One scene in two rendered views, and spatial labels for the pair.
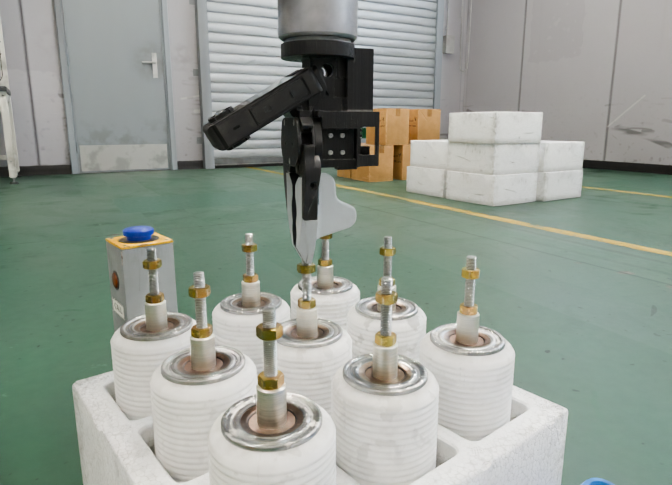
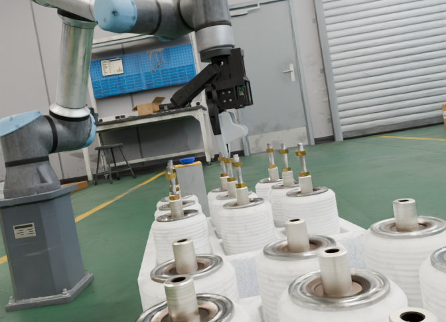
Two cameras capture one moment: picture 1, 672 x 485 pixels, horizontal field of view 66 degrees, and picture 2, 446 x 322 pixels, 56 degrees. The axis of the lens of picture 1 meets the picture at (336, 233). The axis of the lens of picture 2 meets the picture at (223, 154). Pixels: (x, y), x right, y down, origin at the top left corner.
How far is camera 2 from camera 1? 49 cm
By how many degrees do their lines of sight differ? 34
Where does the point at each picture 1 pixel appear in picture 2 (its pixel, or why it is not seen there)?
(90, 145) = (254, 135)
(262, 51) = (373, 42)
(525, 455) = not seen: hidden behind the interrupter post
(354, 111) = (230, 79)
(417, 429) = (247, 226)
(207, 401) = not seen: hidden behind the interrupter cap
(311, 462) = (180, 226)
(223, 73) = (342, 67)
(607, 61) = not seen: outside the picture
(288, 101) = (201, 81)
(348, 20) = (221, 38)
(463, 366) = (291, 202)
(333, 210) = (231, 129)
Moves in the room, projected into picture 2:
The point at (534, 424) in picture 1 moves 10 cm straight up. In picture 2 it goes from (338, 237) to (330, 178)
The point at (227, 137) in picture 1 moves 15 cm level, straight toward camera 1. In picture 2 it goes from (177, 102) to (137, 101)
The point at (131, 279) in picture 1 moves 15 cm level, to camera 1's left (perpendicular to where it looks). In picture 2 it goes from (181, 182) to (140, 186)
